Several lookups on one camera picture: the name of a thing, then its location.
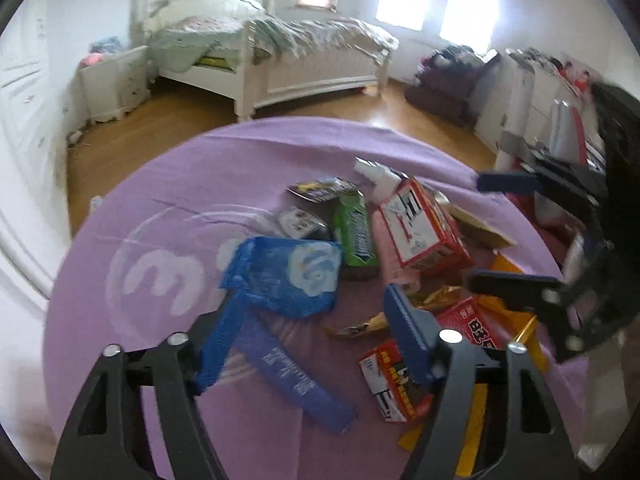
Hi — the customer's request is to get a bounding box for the orange snack bag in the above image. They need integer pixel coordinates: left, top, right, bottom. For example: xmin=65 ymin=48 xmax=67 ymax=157
xmin=397 ymin=251 xmax=551 ymax=478

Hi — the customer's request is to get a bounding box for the purple white spray bottle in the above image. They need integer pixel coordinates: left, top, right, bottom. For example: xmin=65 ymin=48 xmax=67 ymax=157
xmin=354 ymin=157 xmax=402 ymax=204

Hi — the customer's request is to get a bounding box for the red chinese snack bag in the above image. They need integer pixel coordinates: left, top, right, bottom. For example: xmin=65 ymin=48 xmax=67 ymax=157
xmin=435 ymin=297 xmax=503 ymax=349

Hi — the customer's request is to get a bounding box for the pink grey desk chair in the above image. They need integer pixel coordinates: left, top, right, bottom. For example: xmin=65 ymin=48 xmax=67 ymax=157
xmin=495 ymin=49 xmax=597 ymax=263

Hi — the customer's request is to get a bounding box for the white study desk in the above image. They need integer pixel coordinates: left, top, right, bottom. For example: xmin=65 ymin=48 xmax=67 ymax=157
xmin=474 ymin=49 xmax=604 ymax=171

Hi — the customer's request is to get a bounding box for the pink tube package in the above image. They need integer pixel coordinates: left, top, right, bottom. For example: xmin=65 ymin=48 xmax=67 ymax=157
xmin=371 ymin=209 xmax=421 ymax=295

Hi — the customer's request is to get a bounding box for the small red white box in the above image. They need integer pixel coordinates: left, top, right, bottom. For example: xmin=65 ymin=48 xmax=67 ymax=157
xmin=359 ymin=339 xmax=433 ymax=424

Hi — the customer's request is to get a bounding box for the blue plastic wrapper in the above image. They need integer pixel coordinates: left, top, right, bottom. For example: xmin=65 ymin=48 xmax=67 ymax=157
xmin=221 ymin=236 xmax=356 ymax=434

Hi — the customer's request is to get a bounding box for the red white carton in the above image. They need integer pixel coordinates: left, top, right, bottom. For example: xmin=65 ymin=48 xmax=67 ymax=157
xmin=378 ymin=178 xmax=475 ymax=276

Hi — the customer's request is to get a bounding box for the purple round tablecloth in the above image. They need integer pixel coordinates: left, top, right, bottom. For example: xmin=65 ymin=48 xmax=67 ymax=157
xmin=43 ymin=117 xmax=560 ymax=479

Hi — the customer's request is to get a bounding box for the dark clothes pile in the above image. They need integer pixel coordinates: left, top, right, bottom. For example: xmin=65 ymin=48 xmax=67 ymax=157
xmin=405 ymin=44 xmax=501 ymax=128

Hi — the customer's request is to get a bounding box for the green gum pack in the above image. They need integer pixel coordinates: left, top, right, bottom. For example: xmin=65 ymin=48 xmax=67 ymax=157
xmin=331 ymin=191 xmax=380 ymax=281

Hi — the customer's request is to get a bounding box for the black yellow sachet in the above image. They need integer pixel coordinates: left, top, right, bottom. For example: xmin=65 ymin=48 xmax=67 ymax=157
xmin=286 ymin=177 xmax=358 ymax=204

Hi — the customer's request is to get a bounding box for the white wardrobe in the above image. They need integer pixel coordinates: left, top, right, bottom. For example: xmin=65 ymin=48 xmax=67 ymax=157
xmin=1 ymin=0 xmax=70 ymax=309

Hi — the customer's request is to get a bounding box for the white nightstand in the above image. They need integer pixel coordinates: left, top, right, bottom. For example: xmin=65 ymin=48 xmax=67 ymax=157
xmin=79 ymin=46 xmax=150 ymax=124

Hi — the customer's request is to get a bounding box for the white wooden bed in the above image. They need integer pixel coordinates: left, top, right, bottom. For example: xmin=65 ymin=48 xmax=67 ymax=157
xmin=140 ymin=0 xmax=399 ymax=122

